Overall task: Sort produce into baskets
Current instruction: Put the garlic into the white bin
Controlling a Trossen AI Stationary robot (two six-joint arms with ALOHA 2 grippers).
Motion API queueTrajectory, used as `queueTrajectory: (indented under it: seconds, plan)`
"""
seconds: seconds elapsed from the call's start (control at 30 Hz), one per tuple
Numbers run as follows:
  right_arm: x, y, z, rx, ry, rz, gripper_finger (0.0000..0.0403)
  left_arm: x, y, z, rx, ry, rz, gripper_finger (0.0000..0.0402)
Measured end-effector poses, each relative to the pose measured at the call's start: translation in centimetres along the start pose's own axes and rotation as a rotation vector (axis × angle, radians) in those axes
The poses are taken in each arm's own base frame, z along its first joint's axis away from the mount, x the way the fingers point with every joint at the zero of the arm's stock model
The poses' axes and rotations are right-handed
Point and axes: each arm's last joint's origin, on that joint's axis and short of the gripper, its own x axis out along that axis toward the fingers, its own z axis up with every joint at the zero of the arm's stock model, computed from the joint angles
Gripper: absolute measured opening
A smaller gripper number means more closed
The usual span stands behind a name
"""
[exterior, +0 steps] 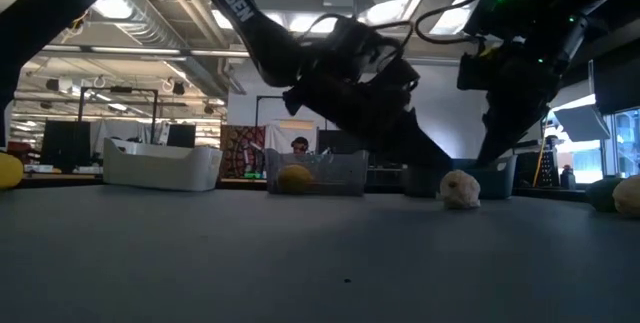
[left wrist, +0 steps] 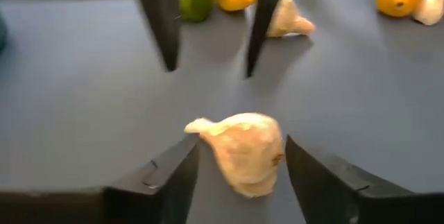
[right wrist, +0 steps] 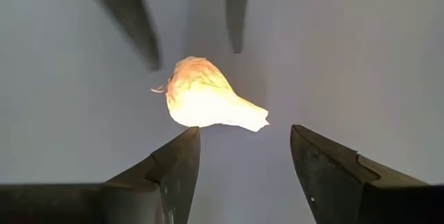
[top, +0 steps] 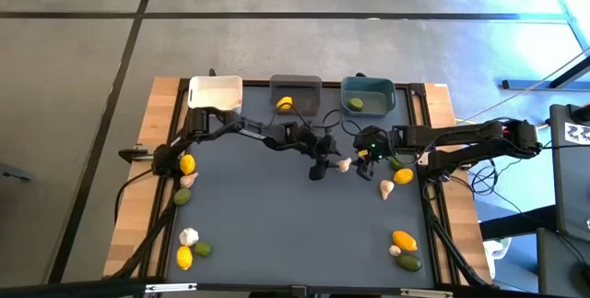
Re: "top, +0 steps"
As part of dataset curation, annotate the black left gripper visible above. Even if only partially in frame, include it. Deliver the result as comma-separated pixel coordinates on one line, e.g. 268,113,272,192
294,125,343,182

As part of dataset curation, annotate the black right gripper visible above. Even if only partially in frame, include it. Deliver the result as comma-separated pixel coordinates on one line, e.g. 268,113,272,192
353,125,394,183

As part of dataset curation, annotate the teal plastic basket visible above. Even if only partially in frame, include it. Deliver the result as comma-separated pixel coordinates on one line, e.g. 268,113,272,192
340,75,397,118

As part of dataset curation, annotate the grey plastic basket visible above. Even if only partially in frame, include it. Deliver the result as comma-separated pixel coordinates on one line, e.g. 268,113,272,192
269,74,323,117

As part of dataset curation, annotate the large orange-yellow lemon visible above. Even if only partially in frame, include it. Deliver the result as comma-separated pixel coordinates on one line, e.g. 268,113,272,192
391,230,419,253

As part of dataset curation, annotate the white plastic basket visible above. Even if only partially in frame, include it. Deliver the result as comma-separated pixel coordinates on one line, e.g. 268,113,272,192
187,75,244,113

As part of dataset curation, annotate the white crumpled object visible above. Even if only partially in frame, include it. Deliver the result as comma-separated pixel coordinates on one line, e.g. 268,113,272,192
483,237,513,280

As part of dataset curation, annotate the dark grey case, marker label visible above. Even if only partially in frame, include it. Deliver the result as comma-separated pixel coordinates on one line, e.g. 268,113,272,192
549,102,590,244

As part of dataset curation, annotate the dark grey equipment case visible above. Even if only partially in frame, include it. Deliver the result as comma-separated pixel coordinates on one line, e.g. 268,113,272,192
536,227,590,298

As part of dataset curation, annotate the black stand foot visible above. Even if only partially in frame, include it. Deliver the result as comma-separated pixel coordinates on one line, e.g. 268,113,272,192
501,55,590,91

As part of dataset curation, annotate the grey flat object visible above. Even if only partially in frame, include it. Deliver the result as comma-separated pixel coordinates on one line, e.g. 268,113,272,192
0,162,33,184

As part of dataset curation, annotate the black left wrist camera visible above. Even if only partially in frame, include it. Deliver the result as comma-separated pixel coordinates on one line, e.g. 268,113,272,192
306,126,331,149

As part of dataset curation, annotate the black metal table frame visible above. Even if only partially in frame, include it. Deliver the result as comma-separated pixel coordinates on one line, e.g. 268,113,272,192
108,76,494,290

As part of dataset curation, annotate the silver metal bracket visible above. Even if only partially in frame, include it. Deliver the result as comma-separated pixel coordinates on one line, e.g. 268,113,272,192
399,288,455,298
145,282,198,293

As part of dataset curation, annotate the black clamp bracket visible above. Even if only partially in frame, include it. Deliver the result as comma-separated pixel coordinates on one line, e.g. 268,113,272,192
118,149,151,163

